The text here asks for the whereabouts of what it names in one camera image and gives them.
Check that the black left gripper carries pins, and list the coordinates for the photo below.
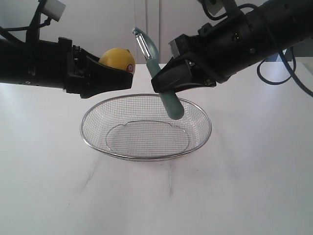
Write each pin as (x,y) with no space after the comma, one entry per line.
(87,77)

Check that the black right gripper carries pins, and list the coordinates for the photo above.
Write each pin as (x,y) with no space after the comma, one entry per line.
(210,57)

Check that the yellow lemon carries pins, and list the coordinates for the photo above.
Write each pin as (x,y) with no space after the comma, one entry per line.
(118,58)

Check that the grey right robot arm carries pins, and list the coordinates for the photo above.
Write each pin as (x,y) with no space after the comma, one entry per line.
(278,24)

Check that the white side table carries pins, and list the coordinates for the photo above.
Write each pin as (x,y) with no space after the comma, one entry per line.
(307,62)

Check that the oval wire mesh basket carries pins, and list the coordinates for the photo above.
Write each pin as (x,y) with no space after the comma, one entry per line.
(136,127)

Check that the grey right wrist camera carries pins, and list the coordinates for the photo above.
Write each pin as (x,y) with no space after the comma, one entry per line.
(215,7)

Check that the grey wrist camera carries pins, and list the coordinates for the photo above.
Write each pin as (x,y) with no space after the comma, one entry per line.
(215,7)
(52,9)

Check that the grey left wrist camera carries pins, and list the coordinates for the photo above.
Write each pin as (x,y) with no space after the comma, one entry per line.
(52,9)

